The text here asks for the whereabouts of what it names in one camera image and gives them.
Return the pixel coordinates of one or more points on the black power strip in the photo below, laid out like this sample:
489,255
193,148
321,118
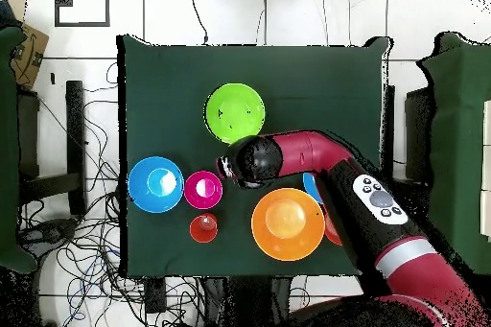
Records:
155,298

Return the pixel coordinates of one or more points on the green cloth covered table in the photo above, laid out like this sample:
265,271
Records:
460,112
7,150

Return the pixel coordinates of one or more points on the small pink bowl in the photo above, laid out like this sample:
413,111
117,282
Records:
203,190

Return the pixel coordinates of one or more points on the large green bowl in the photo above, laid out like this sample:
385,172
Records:
234,112

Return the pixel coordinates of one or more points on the black chair base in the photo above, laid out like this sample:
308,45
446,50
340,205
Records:
46,233

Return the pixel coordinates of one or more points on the cardboard box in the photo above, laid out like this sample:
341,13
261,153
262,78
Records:
30,54

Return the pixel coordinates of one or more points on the orange cup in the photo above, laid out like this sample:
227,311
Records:
203,229

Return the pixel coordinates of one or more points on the black floor stand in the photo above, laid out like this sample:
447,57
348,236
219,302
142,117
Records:
75,131
418,131

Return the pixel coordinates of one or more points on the orange bowl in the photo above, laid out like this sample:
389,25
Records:
332,233

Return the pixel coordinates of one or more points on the dark green table cloth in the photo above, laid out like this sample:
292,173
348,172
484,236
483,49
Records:
326,93

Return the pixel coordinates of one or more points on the large blue bowl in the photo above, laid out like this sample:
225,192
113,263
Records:
140,185
310,187

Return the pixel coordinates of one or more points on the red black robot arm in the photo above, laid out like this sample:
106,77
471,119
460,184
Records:
307,150

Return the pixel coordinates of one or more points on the large yellow bowl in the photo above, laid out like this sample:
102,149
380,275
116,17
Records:
284,235

